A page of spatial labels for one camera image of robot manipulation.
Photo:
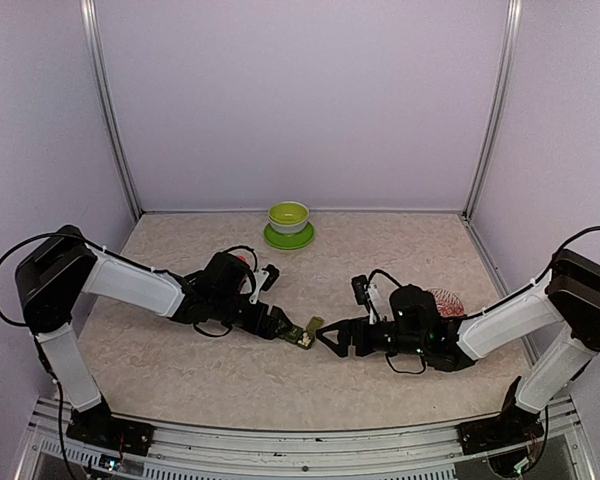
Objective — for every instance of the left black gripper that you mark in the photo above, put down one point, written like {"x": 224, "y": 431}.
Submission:
{"x": 269, "y": 332}

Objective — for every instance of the green weekly pill organizer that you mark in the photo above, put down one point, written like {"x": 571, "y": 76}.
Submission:
{"x": 294, "y": 337}

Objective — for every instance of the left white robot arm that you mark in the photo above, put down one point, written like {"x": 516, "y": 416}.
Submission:
{"x": 64, "y": 266}

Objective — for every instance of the aluminium frame post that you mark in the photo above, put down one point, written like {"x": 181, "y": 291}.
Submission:
{"x": 95, "y": 47}
{"x": 505, "y": 66}

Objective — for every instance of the green saucer plate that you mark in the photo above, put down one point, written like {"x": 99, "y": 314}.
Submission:
{"x": 289, "y": 242}

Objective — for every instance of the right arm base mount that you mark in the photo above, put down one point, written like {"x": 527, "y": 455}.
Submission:
{"x": 494, "y": 433}

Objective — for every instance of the front aluminium rail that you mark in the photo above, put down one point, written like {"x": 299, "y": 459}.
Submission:
{"x": 182, "y": 451}

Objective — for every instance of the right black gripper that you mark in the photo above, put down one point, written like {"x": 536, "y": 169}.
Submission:
{"x": 346, "y": 333}

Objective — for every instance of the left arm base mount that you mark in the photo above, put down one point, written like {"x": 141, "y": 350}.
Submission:
{"x": 113, "y": 433}

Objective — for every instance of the red patterned oval tin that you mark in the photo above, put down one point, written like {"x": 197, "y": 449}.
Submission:
{"x": 448, "y": 304}

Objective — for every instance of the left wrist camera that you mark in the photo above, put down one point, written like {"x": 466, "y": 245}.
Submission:
{"x": 264, "y": 279}

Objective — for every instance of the right aluminium frame post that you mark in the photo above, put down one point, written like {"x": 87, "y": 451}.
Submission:
{"x": 505, "y": 66}

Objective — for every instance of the green and white bowl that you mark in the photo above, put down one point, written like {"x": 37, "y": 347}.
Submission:
{"x": 288, "y": 218}

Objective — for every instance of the left aluminium frame post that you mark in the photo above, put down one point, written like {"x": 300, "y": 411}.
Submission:
{"x": 95, "y": 47}

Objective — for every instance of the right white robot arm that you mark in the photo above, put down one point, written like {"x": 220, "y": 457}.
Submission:
{"x": 566, "y": 292}

